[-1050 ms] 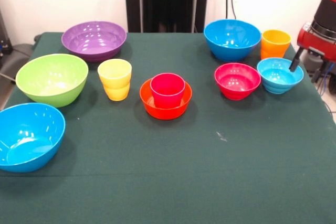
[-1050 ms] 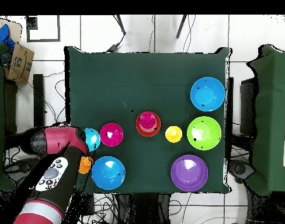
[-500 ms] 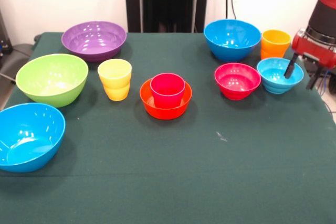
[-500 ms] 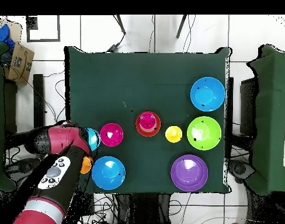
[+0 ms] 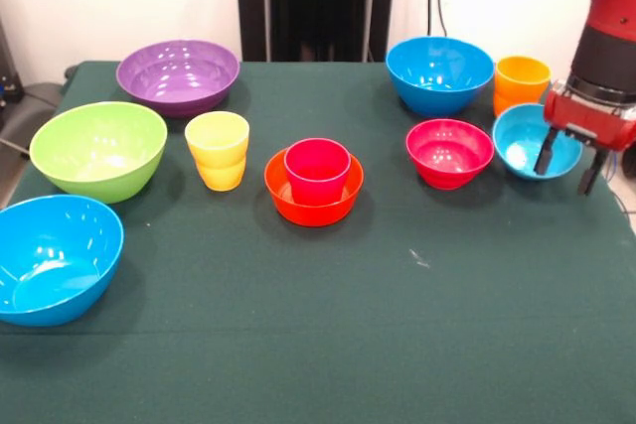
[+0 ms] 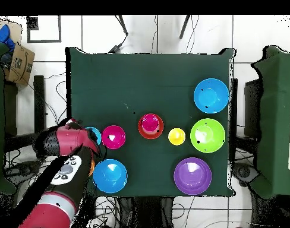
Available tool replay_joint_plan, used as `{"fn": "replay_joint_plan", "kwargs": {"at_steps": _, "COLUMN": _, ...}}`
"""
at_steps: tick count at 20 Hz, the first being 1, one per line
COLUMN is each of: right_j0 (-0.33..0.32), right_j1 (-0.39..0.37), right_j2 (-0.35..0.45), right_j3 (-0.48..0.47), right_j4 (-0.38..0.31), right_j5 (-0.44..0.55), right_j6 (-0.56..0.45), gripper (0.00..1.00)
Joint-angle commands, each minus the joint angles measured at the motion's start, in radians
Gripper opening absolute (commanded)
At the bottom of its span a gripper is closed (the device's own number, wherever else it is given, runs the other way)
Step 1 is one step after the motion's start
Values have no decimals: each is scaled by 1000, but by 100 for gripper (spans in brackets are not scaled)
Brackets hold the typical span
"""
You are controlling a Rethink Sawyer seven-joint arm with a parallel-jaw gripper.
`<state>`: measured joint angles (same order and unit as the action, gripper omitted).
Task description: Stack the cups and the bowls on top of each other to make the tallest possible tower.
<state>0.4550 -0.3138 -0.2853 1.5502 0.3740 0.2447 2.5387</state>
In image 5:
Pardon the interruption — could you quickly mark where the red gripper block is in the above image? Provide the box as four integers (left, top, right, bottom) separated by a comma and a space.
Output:
534, 80, 636, 196

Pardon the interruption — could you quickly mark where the small blue bowl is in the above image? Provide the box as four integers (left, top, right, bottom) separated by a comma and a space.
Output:
492, 103, 584, 182

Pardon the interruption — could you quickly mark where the crimson small bowl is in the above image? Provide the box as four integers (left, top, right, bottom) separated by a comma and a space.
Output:
404, 118, 496, 192

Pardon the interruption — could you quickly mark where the crimson cup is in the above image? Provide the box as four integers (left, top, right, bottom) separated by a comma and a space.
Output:
283, 137, 353, 207

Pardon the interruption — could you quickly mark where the orange bowl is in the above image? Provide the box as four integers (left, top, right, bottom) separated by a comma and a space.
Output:
263, 147, 365, 228

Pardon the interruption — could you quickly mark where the orange cup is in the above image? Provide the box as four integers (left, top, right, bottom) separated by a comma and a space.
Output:
493, 56, 552, 117

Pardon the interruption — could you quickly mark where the large blue bowl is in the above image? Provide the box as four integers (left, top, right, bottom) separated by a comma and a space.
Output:
385, 36, 496, 119
0, 194, 125, 329

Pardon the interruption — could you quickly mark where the dark green tablecloth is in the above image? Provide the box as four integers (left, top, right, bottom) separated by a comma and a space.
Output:
0, 60, 636, 424

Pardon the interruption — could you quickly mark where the yellow cup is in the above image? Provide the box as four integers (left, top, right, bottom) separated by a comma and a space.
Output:
184, 111, 250, 193

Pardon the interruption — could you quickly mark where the large purple bowl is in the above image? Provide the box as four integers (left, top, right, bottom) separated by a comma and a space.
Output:
115, 39, 241, 119

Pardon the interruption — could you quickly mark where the large green bowl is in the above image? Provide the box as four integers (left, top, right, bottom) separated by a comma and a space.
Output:
28, 100, 169, 206

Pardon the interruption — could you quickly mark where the grey stand base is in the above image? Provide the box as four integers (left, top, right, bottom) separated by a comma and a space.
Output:
0, 81, 64, 157

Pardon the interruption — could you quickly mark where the black equipment box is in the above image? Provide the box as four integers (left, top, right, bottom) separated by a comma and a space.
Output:
0, 16, 25, 120

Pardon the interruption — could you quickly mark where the blue cable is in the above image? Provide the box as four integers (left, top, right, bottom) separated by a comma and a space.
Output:
601, 149, 622, 182

